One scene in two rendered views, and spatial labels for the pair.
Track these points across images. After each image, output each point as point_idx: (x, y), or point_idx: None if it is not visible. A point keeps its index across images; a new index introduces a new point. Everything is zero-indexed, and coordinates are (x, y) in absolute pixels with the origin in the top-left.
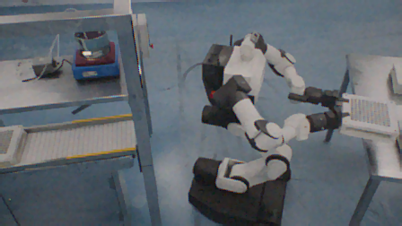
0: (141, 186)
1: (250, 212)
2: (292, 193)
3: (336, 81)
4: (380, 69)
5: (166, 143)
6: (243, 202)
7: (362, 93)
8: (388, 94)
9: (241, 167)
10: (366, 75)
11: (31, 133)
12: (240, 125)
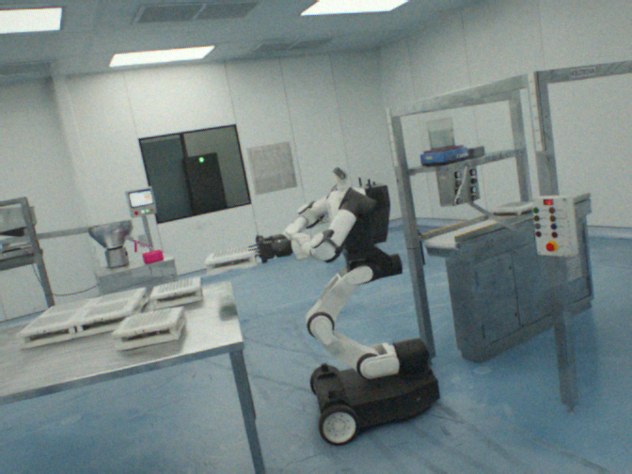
0: (497, 377)
1: (347, 372)
2: (313, 441)
3: None
4: (191, 338)
5: (533, 415)
6: (358, 375)
7: (228, 310)
8: (194, 319)
9: (366, 349)
10: (216, 325)
11: (520, 223)
12: None
